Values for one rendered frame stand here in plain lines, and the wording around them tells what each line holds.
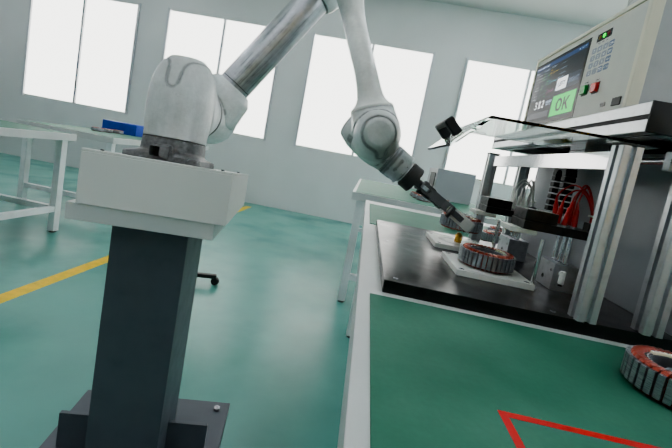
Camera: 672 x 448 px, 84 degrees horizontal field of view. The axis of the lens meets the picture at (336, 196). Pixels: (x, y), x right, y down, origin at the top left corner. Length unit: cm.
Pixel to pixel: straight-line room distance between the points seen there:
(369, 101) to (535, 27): 545
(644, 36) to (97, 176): 107
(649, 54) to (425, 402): 68
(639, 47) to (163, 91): 97
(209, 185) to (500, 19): 555
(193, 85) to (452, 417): 88
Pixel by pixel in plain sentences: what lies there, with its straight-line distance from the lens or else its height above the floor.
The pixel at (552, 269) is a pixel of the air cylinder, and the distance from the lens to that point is 88.
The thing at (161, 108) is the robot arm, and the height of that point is 99.
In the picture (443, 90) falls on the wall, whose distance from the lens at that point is 571.
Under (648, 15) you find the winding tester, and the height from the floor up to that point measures 128.
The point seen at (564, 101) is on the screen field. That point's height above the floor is 117.
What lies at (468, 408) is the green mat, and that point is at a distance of 41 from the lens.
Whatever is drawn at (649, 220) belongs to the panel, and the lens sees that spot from 91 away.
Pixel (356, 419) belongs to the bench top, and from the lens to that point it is 35.
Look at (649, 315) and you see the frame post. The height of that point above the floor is 80.
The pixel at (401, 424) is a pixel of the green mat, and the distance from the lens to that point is 36.
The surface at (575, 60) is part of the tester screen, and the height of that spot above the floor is 126.
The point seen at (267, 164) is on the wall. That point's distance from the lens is 573.
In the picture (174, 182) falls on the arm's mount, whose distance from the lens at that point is 90.
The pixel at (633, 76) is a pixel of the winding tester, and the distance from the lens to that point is 83.
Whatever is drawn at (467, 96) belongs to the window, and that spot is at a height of 211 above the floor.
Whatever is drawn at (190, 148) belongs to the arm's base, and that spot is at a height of 90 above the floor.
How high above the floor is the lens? 95
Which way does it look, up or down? 6 degrees down
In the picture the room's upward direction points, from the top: 11 degrees clockwise
